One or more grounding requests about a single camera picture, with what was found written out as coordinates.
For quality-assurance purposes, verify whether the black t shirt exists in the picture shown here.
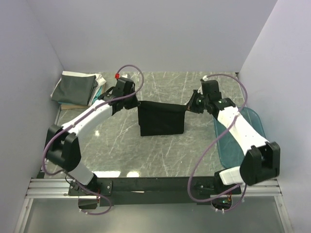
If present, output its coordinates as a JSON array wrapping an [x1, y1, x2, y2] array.
[[138, 101, 187, 136]]

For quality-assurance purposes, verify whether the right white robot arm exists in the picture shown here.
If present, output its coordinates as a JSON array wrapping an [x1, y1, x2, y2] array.
[[188, 78, 280, 194]]

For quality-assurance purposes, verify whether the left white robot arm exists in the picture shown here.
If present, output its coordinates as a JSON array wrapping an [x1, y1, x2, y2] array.
[[44, 77, 139, 195]]

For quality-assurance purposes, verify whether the teal folded shirt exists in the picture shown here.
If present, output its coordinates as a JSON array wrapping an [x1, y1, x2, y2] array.
[[92, 87, 103, 103]]

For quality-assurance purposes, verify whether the white folded shirt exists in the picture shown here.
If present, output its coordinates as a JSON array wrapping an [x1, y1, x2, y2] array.
[[51, 71, 106, 106]]

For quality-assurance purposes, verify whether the dark green folded shirt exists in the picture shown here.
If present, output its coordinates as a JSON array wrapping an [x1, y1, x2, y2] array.
[[51, 75, 97, 106]]

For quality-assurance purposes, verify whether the teal plastic bin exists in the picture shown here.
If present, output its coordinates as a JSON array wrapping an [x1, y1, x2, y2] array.
[[217, 107, 266, 168]]

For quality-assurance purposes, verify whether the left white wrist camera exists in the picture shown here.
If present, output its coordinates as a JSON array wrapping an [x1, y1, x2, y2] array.
[[115, 73, 130, 79]]

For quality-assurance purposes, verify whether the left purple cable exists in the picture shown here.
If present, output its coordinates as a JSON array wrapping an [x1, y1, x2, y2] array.
[[42, 64, 145, 216]]

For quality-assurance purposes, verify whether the aluminium rail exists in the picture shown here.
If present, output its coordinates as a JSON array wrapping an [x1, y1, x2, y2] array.
[[26, 179, 282, 199]]

